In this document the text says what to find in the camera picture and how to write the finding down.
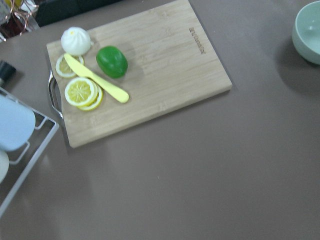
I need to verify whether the green bowl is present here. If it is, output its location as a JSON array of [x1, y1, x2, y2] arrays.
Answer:
[[292, 0, 320, 65]]

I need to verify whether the yellow plastic knife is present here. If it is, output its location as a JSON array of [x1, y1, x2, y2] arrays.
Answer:
[[63, 53, 130, 104]]

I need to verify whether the bamboo cutting board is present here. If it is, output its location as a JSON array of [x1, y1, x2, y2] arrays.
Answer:
[[61, 0, 232, 148]]

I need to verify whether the green lime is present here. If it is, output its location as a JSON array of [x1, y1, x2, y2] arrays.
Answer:
[[96, 45, 128, 79]]

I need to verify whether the lemon slice pair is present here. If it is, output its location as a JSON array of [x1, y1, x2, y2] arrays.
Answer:
[[64, 77, 104, 111]]

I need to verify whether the single lemon slice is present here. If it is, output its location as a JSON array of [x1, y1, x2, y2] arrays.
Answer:
[[55, 54, 77, 79]]

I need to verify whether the blue cup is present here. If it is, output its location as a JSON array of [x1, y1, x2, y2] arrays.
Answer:
[[0, 95, 36, 152]]

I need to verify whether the white cup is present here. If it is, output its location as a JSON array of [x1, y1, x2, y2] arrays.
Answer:
[[0, 150, 10, 183]]

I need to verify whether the copper wire bottle rack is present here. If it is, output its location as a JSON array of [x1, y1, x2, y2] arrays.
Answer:
[[0, 0, 39, 42]]

